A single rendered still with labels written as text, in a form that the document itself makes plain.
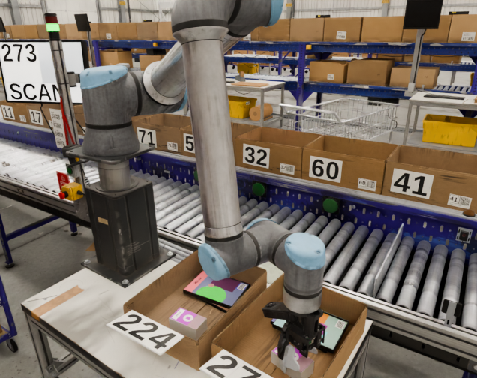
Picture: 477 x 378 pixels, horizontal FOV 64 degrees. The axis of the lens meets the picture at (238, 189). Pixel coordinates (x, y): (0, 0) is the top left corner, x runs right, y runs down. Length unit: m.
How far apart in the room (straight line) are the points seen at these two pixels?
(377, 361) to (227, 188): 1.64
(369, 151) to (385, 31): 4.37
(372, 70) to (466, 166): 4.23
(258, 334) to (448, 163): 1.28
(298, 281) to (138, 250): 0.77
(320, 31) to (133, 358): 6.00
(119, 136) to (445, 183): 1.30
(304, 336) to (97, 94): 0.92
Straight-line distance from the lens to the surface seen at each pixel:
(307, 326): 0.97
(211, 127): 0.80
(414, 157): 2.09
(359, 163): 1.84
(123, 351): 1.23
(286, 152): 1.96
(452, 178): 1.79
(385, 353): 2.34
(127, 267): 1.48
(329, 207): 1.87
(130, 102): 1.33
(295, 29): 6.82
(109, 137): 1.33
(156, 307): 1.33
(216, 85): 0.81
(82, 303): 1.44
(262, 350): 1.17
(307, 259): 0.85
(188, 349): 1.11
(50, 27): 1.98
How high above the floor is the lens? 1.60
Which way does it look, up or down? 23 degrees down
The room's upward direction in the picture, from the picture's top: 1 degrees counter-clockwise
